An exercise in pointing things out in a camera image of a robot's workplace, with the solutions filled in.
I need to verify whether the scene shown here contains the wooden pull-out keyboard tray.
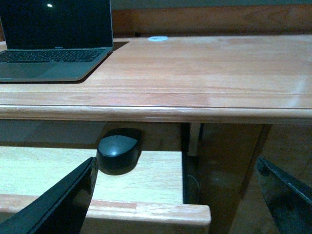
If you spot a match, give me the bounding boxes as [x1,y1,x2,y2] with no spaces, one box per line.
[0,146,211,234]

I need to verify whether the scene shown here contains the grey open laptop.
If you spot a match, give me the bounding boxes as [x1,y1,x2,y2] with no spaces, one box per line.
[0,0,113,82]

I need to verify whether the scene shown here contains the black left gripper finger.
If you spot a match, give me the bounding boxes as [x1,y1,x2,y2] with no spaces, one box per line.
[0,157,98,234]

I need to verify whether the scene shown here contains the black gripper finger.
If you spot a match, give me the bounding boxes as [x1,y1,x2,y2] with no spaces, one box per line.
[0,157,98,234]
[255,157,312,234]

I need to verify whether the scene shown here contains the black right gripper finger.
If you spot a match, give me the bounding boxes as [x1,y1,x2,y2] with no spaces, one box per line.
[255,157,312,234]

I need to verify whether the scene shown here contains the black computer mouse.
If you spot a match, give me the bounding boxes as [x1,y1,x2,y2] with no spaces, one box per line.
[97,128,142,176]

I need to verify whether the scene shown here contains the black right drawer rail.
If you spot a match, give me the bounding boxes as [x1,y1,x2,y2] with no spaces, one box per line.
[181,123,203,204]

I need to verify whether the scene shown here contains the white desk cable grommet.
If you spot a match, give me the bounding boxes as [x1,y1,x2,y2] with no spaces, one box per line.
[148,36,169,42]

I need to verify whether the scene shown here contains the wooden desk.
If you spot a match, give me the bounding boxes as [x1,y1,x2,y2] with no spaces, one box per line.
[0,3,312,234]

